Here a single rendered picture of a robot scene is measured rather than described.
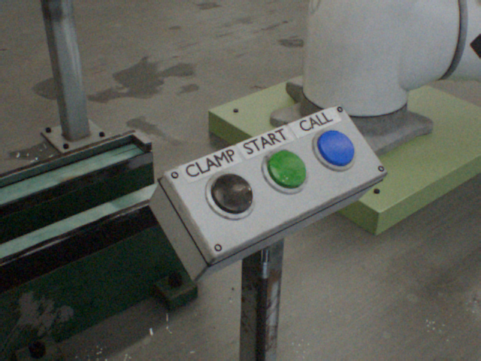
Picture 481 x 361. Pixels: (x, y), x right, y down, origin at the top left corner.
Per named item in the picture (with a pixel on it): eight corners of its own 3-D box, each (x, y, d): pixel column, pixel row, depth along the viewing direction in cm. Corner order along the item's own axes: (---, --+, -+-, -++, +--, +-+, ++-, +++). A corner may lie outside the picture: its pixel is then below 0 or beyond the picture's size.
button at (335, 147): (324, 179, 50) (335, 168, 48) (303, 147, 51) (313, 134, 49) (352, 166, 51) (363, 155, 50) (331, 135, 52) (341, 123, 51)
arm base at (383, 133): (327, 80, 113) (330, 50, 110) (436, 129, 99) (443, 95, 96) (248, 112, 103) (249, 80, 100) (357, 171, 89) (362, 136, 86)
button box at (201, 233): (192, 286, 46) (216, 259, 42) (144, 202, 48) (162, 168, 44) (359, 201, 55) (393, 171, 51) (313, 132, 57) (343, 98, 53)
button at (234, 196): (219, 228, 45) (228, 216, 43) (197, 192, 45) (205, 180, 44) (253, 212, 46) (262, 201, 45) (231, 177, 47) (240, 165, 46)
